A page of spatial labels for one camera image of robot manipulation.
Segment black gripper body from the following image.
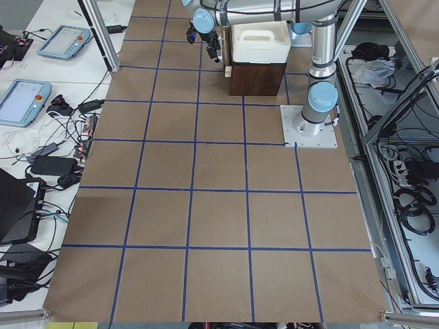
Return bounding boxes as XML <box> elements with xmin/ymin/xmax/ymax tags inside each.
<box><xmin>200</xmin><ymin>31</ymin><xmax>218</xmax><ymax>43</ymax></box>

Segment light wooden drawer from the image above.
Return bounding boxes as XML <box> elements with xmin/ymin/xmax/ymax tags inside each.
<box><xmin>221</xmin><ymin>27</ymin><xmax>232</xmax><ymax>78</ymax></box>

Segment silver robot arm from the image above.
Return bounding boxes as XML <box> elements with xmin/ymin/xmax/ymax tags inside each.
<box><xmin>182</xmin><ymin>0</ymin><xmax>341</xmax><ymax>137</ymax></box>

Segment dark wooden cabinet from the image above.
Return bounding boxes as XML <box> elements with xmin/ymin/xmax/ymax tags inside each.
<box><xmin>229</xmin><ymin>62</ymin><xmax>287</xmax><ymax>96</ymax></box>

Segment white plastic tray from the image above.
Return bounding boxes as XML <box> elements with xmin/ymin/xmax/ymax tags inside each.
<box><xmin>231</xmin><ymin>21</ymin><xmax>291</xmax><ymax>64</ymax></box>

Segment black small power brick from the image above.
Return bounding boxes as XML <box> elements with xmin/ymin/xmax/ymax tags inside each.
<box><xmin>106</xmin><ymin>25</ymin><xmax>127</xmax><ymax>34</ymax></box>

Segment blue teach pendant far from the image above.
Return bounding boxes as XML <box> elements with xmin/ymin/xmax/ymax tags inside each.
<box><xmin>36</xmin><ymin>25</ymin><xmax>92</xmax><ymax>60</ymax></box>

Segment blue teach pendant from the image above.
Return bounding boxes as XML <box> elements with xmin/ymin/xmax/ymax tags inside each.
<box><xmin>1</xmin><ymin>79</ymin><xmax>52</xmax><ymax>127</ymax></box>
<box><xmin>36</xmin><ymin>25</ymin><xmax>92</xmax><ymax>60</ymax></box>

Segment white crumpled cloth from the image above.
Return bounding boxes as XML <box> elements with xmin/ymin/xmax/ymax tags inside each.
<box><xmin>353</xmin><ymin>59</ymin><xmax>396</xmax><ymax>88</ymax></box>

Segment blue teach pendant near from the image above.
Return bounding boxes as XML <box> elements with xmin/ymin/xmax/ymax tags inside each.
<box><xmin>1</xmin><ymin>79</ymin><xmax>52</xmax><ymax>127</ymax></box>

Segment black power adapter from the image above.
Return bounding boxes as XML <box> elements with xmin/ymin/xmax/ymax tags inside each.
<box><xmin>30</xmin><ymin>156</ymin><xmax>78</xmax><ymax>176</ymax></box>

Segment black laptop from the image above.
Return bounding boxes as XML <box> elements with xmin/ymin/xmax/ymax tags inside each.
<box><xmin>1</xmin><ymin>170</ymin><xmax>46</xmax><ymax>245</ymax></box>

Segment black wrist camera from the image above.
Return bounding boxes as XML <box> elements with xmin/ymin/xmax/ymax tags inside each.
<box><xmin>186</xmin><ymin>20</ymin><xmax>198</xmax><ymax>45</ymax></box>

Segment aluminium frame post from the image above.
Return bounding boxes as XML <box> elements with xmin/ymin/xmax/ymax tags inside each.
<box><xmin>78</xmin><ymin>0</ymin><xmax>120</xmax><ymax>74</ymax></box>

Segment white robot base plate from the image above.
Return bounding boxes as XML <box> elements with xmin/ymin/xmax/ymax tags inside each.
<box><xmin>280</xmin><ymin>105</ymin><xmax>337</xmax><ymax>149</ymax></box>

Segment aluminium frame rack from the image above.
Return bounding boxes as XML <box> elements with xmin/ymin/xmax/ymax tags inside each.
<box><xmin>336</xmin><ymin>1</ymin><xmax>438</xmax><ymax>328</ymax></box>

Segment black coiled cables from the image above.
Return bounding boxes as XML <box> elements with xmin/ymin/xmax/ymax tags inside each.
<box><xmin>394</xmin><ymin>184</ymin><xmax>437</xmax><ymax>237</ymax></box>

